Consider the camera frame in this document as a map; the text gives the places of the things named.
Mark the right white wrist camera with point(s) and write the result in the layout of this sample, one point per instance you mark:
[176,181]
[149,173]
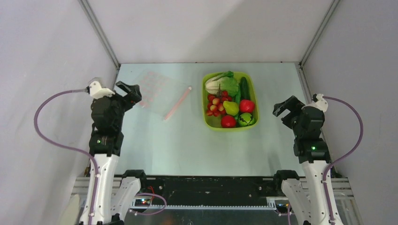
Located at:
[318,102]

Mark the green lettuce head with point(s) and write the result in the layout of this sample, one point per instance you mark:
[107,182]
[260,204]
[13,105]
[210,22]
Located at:
[224,81]

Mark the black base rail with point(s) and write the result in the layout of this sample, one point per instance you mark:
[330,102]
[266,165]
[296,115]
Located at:
[212,191]

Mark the yellow green pear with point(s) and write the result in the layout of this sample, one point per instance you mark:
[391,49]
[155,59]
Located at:
[231,108]

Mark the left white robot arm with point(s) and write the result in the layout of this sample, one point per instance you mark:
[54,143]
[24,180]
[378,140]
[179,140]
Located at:
[101,207]

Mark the red tomato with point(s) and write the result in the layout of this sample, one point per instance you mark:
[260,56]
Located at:
[228,121]

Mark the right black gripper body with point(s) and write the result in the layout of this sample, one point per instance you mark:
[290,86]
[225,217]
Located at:
[289,110]

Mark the clear pink zip bag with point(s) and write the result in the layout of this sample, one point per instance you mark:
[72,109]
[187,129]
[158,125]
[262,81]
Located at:
[161,94]

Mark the green plastic tray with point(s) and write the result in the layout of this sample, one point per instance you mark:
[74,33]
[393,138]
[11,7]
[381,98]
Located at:
[215,122]

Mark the dark green cucumber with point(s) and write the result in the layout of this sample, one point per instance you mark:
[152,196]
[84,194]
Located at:
[244,89]

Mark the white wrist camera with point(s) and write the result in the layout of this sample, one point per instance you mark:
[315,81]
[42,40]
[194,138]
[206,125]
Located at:
[97,91]
[318,102]

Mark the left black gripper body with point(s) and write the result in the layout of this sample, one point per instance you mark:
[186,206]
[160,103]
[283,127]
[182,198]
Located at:
[119,106]

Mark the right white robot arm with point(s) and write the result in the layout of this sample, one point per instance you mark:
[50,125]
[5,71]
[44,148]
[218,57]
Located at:
[317,205]

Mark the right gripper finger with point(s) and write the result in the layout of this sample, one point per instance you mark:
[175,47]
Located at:
[291,104]
[290,120]

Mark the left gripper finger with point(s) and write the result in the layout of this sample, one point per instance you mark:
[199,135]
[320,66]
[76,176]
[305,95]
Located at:
[136,95]
[126,88]

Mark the small green watermelon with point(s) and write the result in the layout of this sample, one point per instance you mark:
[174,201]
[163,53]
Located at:
[246,119]

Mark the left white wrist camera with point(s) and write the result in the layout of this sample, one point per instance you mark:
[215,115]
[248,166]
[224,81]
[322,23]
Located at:
[97,91]

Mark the red apple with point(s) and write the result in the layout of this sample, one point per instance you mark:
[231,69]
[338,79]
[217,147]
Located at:
[246,106]

